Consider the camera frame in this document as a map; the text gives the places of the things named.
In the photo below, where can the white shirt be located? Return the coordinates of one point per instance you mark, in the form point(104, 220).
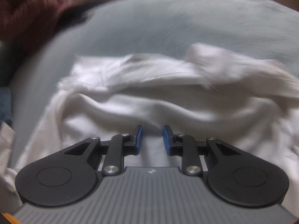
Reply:
point(163, 102)

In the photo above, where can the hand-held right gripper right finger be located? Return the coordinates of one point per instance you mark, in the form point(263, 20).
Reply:
point(166, 142)

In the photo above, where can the folded blue jeans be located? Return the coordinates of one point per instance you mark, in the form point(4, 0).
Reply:
point(4, 102)

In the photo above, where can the grey bed blanket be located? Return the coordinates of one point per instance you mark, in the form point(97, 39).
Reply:
point(163, 21)

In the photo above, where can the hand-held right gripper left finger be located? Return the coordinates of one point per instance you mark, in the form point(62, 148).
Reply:
point(139, 141)

